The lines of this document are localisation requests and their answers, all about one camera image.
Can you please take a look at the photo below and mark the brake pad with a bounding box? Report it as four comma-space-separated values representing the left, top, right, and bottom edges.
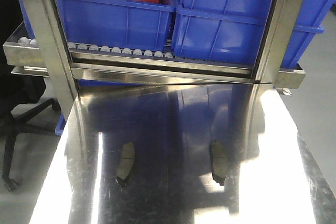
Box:
116, 142, 135, 187
209, 141, 228, 186

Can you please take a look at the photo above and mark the large blue bin right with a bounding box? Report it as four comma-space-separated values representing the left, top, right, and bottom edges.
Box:
171, 0, 335, 69

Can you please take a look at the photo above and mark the blue bin with red bags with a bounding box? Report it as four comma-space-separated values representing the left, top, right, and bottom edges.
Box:
9, 0, 176, 53

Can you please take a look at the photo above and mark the black office chair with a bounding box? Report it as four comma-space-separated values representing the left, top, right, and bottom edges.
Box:
1, 0, 60, 191

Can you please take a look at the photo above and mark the stainless steel rack frame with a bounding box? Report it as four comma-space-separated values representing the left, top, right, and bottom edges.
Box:
4, 0, 306, 117

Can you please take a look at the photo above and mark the blue bin under table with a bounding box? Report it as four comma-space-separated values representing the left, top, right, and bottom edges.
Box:
55, 115, 66, 136

